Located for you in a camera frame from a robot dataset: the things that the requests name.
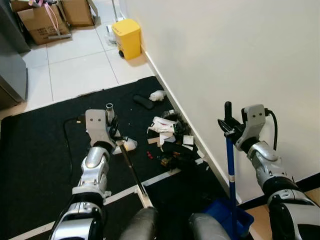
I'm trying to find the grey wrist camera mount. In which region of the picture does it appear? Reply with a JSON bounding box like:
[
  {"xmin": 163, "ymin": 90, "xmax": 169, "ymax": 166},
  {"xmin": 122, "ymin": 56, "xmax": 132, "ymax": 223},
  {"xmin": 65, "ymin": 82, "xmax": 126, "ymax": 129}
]
[
  {"xmin": 85, "ymin": 109, "xmax": 117, "ymax": 148},
  {"xmin": 235, "ymin": 104, "xmax": 267, "ymax": 152}
]

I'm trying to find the large printed cardboard box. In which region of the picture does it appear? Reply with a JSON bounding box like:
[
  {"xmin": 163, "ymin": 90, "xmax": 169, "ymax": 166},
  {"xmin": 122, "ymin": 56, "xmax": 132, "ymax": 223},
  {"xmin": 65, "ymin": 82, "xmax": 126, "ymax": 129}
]
[{"xmin": 17, "ymin": 4, "xmax": 72, "ymax": 46}]

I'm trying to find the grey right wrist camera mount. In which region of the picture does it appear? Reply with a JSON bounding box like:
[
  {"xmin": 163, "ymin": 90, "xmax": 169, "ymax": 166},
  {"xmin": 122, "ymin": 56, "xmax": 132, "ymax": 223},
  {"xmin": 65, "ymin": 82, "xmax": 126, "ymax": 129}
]
[{"xmin": 235, "ymin": 104, "xmax": 267, "ymax": 152}]

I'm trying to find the white paper cup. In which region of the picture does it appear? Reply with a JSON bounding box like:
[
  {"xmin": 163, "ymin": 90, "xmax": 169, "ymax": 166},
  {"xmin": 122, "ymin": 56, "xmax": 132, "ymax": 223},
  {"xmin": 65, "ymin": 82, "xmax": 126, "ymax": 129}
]
[{"xmin": 114, "ymin": 137, "xmax": 138, "ymax": 153}]

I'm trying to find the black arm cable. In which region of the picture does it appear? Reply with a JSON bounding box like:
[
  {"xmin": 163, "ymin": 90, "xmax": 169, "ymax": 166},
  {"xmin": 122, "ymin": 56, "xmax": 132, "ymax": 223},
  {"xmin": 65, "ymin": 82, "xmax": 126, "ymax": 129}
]
[
  {"xmin": 264, "ymin": 108, "xmax": 278, "ymax": 152},
  {"xmin": 62, "ymin": 116, "xmax": 86, "ymax": 188}
]

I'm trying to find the plain cardboard box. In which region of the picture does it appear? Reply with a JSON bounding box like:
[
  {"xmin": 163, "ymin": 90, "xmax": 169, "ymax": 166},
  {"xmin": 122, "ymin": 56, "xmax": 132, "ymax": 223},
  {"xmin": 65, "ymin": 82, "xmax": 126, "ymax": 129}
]
[{"xmin": 60, "ymin": 0, "xmax": 97, "ymax": 28}]

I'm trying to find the grey left robot leg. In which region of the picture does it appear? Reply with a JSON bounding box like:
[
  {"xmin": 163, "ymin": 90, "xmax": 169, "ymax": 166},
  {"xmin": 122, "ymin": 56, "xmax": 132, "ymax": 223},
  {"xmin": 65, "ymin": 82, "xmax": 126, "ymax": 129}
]
[{"xmin": 119, "ymin": 207, "xmax": 160, "ymax": 240}]

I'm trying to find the black crumpled trash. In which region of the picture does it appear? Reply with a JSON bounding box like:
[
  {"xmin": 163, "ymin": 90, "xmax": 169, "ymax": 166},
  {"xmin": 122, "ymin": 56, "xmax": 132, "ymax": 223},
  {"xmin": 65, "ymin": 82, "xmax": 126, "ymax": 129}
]
[{"xmin": 157, "ymin": 142, "xmax": 201, "ymax": 168}]

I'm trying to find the yellow plastic bin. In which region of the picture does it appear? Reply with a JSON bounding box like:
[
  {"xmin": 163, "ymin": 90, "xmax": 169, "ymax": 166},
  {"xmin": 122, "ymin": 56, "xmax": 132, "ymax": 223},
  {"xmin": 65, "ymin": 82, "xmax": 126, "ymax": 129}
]
[{"xmin": 111, "ymin": 18, "xmax": 143, "ymax": 62}]

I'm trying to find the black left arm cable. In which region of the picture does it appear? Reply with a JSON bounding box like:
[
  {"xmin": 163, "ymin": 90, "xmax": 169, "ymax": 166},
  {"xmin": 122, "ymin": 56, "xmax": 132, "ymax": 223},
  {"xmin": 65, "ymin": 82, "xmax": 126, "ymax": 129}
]
[{"xmin": 62, "ymin": 116, "xmax": 86, "ymax": 188}]

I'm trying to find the pink ribbon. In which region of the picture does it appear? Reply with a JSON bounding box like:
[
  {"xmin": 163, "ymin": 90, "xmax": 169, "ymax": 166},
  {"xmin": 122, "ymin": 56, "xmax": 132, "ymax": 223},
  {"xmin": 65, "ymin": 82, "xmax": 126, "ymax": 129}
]
[{"xmin": 29, "ymin": 0, "xmax": 63, "ymax": 38}]

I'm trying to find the blue long-handled dustpan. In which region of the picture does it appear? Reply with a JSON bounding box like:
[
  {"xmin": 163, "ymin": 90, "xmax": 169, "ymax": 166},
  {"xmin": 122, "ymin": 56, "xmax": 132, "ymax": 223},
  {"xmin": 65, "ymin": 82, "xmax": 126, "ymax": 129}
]
[{"xmin": 202, "ymin": 135, "xmax": 255, "ymax": 240}]

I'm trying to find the grey appliance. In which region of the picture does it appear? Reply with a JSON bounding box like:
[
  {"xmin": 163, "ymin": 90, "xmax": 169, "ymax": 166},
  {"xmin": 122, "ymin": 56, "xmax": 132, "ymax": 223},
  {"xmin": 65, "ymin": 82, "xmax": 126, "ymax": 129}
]
[{"xmin": 0, "ymin": 0, "xmax": 30, "ymax": 108}]

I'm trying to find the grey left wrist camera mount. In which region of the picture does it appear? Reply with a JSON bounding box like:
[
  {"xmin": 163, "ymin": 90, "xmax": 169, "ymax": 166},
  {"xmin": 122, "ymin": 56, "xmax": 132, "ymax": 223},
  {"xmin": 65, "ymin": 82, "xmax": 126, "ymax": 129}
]
[{"xmin": 85, "ymin": 109, "xmax": 117, "ymax": 148}]

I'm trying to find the broom with metal handle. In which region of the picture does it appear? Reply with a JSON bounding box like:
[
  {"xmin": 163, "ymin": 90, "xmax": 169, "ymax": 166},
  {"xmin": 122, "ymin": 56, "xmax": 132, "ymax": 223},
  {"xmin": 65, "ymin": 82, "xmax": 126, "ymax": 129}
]
[{"xmin": 105, "ymin": 103, "xmax": 155, "ymax": 210}]

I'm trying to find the white and red carton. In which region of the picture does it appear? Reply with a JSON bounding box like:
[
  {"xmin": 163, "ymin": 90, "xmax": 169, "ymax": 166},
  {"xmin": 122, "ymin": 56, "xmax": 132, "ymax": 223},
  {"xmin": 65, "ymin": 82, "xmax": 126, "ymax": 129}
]
[{"xmin": 149, "ymin": 116, "xmax": 177, "ymax": 135}]

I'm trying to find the white square paper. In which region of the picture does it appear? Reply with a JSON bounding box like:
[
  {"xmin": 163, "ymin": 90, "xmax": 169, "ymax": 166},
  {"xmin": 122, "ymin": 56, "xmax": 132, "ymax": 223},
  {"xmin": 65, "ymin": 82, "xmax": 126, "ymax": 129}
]
[{"xmin": 182, "ymin": 135, "xmax": 196, "ymax": 147}]

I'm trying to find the crumpled white paper ball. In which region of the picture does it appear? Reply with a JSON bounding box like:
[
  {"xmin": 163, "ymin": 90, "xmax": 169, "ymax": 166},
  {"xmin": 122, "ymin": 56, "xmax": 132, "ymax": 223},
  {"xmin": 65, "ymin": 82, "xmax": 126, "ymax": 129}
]
[{"xmin": 149, "ymin": 90, "xmax": 167, "ymax": 103}]

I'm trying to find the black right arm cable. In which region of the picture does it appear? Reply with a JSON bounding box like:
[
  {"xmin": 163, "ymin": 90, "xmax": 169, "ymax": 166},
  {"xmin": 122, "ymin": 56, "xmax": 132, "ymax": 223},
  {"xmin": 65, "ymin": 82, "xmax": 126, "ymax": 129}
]
[{"xmin": 264, "ymin": 108, "xmax": 278, "ymax": 152}]

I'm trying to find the black oblong object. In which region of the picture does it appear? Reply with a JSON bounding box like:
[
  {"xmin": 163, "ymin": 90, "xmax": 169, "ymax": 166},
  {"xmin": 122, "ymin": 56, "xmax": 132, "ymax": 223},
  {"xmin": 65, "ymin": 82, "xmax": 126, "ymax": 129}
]
[{"xmin": 133, "ymin": 94, "xmax": 156, "ymax": 111}]

